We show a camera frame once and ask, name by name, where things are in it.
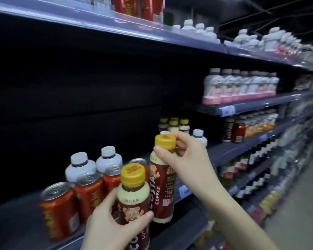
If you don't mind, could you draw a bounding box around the person's left hand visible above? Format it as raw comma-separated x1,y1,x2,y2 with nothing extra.
81,188,154,250

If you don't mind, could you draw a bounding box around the person's right hand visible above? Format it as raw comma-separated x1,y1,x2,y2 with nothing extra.
154,131,221,197

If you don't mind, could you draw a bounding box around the brown coffee bottle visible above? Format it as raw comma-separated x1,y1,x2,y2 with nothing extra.
149,134,178,225
117,163,151,250

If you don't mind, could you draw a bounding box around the person's right forearm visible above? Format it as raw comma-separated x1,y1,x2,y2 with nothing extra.
198,181,281,250

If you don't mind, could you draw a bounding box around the red drink can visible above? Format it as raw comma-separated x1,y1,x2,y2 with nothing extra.
103,165,123,196
74,172,106,225
128,158,150,180
39,182,80,242

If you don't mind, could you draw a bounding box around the white bottle, grey cap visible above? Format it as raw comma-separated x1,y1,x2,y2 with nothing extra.
192,129,208,148
65,152,97,184
96,146,123,175

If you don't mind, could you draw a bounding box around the blue shelf price tag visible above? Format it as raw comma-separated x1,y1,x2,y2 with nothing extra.
220,106,236,117
178,185,191,200

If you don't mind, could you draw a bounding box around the dark drink can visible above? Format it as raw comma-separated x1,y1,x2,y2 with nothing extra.
221,117,235,143

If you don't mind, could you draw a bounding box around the red soda can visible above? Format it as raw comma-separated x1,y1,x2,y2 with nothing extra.
232,123,247,144

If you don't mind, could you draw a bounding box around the row of dark drink bottles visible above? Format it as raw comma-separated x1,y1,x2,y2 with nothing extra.
219,136,279,199

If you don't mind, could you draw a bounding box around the row of pink-label white bottles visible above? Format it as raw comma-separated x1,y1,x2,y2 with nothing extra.
202,68,280,106

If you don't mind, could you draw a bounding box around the row of orange drink bottles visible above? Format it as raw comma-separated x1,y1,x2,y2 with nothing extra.
240,109,279,139

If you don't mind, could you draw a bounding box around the row of yellow drink bottles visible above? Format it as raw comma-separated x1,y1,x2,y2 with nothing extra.
258,189,283,215

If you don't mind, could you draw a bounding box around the tall red drink pack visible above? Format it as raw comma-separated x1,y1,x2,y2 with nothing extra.
141,0,164,22
111,0,139,18

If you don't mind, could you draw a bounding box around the group of white milk bottles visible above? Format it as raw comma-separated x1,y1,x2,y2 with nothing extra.
233,27,303,56

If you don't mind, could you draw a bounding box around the dark metal shelving unit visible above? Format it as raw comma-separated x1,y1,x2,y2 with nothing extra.
0,0,313,250

